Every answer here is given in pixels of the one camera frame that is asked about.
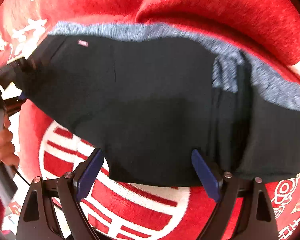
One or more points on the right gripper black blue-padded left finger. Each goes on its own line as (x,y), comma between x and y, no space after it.
(38,218)

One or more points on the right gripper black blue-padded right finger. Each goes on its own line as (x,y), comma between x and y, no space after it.
(256,218)

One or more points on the black pants with blue trim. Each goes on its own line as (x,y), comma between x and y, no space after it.
(150,94)

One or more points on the operator's left hand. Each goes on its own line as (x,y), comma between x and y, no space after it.
(7,149)

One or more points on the red blanket with white characters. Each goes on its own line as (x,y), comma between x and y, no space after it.
(267,29)

